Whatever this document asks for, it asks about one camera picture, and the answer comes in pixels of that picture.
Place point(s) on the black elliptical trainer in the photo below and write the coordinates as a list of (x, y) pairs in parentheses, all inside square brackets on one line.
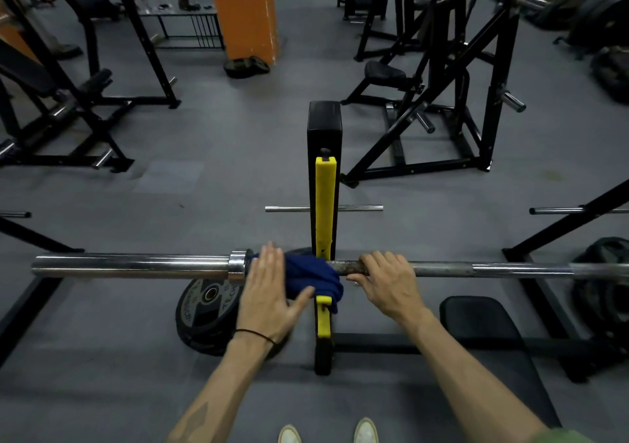
[(599, 20)]

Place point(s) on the black squat rack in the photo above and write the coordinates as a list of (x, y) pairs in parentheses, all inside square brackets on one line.
[(145, 39)]

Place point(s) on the black rack base frame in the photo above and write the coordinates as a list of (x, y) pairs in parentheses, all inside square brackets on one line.
[(29, 315)]

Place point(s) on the large black weight plate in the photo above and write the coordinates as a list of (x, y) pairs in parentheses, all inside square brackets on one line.
[(604, 300)]

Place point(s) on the black and red lever machine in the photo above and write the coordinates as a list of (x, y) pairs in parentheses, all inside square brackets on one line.
[(383, 71)]

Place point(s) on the narrow orange pillar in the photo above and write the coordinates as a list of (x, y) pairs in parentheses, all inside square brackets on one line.
[(17, 42)]

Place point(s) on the yellow bar hook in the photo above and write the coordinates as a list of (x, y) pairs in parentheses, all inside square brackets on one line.
[(325, 187)]

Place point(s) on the white shoe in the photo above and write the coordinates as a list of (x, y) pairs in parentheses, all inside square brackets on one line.
[(366, 432), (290, 435)]

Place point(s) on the person's left hand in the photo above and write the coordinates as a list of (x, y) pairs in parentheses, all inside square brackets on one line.
[(263, 300)]

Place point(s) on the person's left forearm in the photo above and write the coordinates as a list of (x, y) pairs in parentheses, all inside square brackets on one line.
[(221, 393)]

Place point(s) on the person's right forearm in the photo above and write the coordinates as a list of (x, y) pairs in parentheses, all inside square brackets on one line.
[(472, 388)]

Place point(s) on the small black weight plate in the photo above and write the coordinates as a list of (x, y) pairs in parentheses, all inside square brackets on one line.
[(260, 64), (238, 69)]

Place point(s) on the black incline bench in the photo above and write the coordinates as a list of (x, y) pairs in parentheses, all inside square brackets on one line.
[(96, 81)]

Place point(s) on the person's right hand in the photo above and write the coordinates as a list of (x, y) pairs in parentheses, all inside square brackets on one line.
[(390, 285)]

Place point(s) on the black bench press rack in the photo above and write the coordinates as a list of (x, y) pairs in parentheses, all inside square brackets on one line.
[(324, 123)]

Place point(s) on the steel barbell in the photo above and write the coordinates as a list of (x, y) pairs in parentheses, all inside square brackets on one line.
[(123, 265)]

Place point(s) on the blue cleaning cloth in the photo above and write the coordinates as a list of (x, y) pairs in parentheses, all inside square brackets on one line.
[(309, 270)]

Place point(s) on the black plate-loaded machine frame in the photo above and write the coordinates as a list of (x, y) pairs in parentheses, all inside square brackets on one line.
[(366, 30)]

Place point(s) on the wide orange pillar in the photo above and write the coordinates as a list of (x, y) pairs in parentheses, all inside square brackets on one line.
[(245, 10)]

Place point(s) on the grey cloth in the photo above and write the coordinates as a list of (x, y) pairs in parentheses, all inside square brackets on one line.
[(300, 251)]

